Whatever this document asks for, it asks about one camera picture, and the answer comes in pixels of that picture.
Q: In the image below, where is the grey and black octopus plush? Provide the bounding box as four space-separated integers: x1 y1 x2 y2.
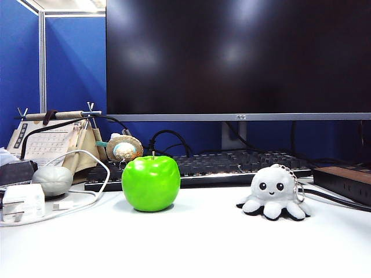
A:
236 164 311 222

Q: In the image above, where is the black mechanical keyboard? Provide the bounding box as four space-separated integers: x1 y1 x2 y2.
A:
83 149 312 192

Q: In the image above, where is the grey monitor stand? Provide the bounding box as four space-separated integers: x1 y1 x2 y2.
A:
221 120 249 151

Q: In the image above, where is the green apple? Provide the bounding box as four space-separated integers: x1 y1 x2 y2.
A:
121 150 181 213

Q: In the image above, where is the seal plush with straw hat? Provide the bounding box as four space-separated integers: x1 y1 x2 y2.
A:
106 133 144 163

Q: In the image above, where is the black computer monitor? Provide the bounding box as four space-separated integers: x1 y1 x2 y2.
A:
106 0 371 122

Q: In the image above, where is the desk calendar with wooden rod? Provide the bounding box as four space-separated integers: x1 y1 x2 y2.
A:
6 101 103 172

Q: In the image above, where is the grey brain-shaped ball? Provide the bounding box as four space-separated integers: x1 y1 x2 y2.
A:
31 166 74 198

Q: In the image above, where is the black wood-top power strip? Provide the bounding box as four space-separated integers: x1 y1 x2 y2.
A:
312 164 371 206

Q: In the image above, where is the white charger plug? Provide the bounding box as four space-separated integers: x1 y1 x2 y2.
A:
0 183 46 224

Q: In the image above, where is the black box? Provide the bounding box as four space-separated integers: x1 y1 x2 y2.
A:
0 160 39 186

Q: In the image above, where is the white plastic bag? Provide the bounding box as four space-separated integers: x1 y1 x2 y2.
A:
0 147 19 166

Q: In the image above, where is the looped black cable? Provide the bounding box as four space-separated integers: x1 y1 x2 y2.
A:
149 129 192 159

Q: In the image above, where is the black cable behind monitor stand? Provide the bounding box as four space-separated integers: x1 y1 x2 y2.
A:
225 120 256 150

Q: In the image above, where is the thin black cable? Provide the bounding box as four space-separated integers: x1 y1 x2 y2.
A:
20 115 130 160

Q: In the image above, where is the silver keyring chain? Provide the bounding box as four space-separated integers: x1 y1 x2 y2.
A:
278 164 305 203

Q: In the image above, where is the white USB cable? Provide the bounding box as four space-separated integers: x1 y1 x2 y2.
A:
0 149 111 228

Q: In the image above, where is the thick black power cable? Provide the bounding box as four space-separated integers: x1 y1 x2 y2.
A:
301 186 371 213

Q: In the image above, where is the aluminium partition post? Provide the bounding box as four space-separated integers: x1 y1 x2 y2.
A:
38 10 47 114

